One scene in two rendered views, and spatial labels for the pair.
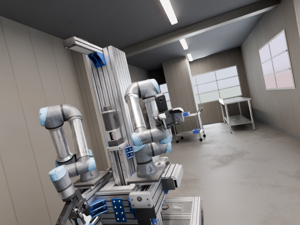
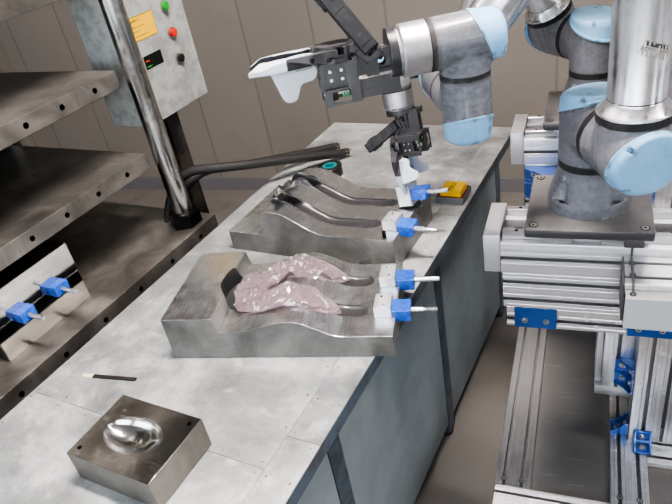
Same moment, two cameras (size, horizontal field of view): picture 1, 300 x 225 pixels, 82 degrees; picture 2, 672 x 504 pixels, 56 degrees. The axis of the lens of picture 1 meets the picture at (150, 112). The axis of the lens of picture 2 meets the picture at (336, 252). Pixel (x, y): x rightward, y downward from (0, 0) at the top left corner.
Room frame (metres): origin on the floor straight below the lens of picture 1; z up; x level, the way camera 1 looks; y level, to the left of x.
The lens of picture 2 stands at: (0.84, -0.98, 1.69)
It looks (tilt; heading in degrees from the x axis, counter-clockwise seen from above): 32 degrees down; 97
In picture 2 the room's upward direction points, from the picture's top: 12 degrees counter-clockwise
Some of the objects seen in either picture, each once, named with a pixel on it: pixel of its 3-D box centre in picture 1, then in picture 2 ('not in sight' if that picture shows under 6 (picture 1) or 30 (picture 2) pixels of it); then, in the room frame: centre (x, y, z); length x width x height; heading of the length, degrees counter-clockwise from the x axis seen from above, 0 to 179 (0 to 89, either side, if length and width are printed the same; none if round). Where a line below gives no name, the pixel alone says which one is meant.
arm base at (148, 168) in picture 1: (145, 166); (589, 178); (1.22, 0.11, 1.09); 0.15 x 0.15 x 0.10
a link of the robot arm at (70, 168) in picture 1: (65, 172); not in sight; (0.98, 0.55, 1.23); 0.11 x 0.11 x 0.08; 22
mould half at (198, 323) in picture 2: not in sight; (289, 299); (0.58, 0.17, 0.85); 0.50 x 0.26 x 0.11; 171
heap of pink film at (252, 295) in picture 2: not in sight; (287, 283); (0.58, 0.17, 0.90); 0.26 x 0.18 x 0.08; 171
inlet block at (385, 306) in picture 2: not in sight; (406, 309); (0.84, 0.08, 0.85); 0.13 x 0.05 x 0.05; 171
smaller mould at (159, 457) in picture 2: not in sight; (140, 448); (0.32, -0.20, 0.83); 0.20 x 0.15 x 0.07; 153
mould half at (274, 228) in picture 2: not in sight; (327, 213); (0.66, 0.53, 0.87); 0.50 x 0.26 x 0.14; 153
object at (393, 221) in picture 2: not in sight; (411, 227); (0.88, 0.35, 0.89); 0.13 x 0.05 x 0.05; 153
